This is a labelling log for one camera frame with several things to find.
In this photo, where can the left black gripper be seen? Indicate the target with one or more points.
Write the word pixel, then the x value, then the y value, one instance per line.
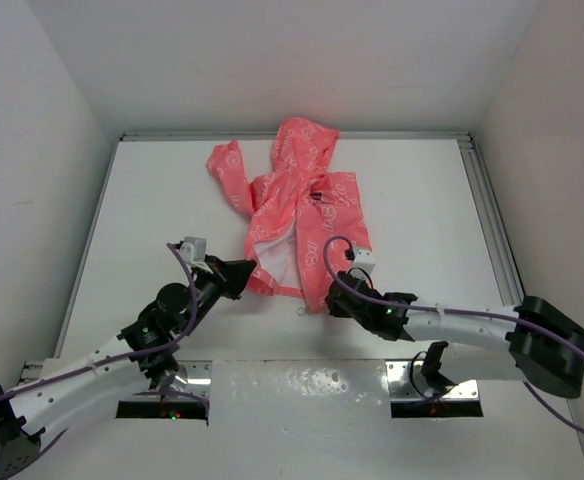
pixel 231 275

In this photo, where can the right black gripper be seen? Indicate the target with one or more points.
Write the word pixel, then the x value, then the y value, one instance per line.
pixel 335 309

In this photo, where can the pink patterned jacket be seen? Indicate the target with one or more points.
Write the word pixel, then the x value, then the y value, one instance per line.
pixel 294 209

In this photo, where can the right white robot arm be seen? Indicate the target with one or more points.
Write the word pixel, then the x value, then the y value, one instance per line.
pixel 532 342

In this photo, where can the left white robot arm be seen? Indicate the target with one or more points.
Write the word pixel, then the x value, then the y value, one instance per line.
pixel 34 416

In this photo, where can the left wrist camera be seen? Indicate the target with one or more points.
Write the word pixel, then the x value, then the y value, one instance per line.
pixel 193 249

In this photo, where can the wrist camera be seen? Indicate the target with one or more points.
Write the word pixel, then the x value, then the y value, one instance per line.
pixel 193 249
pixel 363 259

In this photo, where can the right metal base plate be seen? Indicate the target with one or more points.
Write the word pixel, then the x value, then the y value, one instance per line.
pixel 406 385

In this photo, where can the metal base plate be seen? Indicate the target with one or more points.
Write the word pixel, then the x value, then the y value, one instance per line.
pixel 406 385
pixel 191 381

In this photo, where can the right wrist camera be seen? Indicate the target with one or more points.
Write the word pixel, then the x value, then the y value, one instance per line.
pixel 363 259

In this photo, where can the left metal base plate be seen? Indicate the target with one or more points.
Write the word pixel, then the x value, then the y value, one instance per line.
pixel 191 381

